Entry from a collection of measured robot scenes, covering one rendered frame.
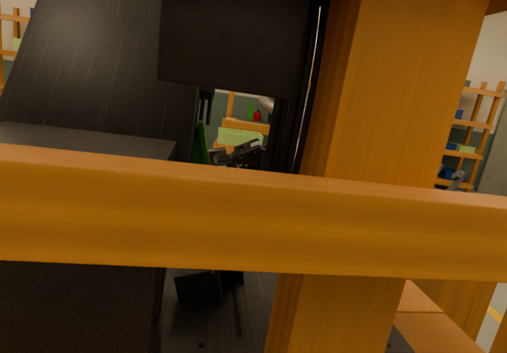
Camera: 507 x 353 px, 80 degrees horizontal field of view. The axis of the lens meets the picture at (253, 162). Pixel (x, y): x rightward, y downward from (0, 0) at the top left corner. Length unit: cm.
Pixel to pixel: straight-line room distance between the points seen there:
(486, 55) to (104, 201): 760
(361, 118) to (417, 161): 9
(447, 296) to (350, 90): 134
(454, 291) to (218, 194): 140
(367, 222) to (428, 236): 7
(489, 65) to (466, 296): 646
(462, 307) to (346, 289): 126
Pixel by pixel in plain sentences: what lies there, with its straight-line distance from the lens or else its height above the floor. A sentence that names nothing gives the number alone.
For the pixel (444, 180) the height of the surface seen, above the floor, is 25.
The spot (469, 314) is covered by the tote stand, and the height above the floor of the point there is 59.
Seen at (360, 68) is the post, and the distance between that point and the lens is 34.
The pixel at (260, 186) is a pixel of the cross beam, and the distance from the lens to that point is 27.
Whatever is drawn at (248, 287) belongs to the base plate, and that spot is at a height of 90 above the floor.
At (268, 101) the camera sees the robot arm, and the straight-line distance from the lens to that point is 91.
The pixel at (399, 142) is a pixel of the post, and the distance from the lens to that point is 37.
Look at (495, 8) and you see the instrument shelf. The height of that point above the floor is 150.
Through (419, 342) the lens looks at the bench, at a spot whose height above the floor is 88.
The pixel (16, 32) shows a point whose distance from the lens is 751.
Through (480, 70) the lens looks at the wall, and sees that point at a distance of 765.
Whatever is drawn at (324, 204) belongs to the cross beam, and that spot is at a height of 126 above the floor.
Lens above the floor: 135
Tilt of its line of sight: 13 degrees down
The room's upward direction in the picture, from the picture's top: 9 degrees clockwise
